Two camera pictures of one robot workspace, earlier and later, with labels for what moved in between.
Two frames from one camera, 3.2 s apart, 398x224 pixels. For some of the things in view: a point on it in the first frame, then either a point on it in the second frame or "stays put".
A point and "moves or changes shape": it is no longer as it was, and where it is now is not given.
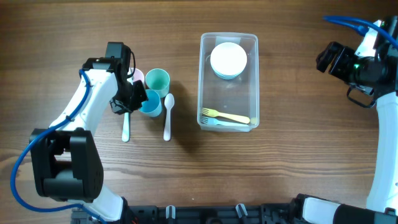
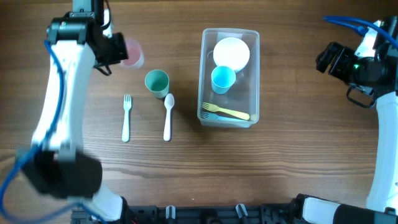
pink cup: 138,75 to 135,53
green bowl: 227,76 to 242,69
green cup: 158,79 stays put
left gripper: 131,101 to 117,50
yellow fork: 215,114 moves or changes shape
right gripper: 336,62 stays put
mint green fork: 125,134 stays put
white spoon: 169,100 stays put
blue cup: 153,106 to 222,77
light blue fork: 215,121 moves or changes shape
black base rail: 279,213 stays put
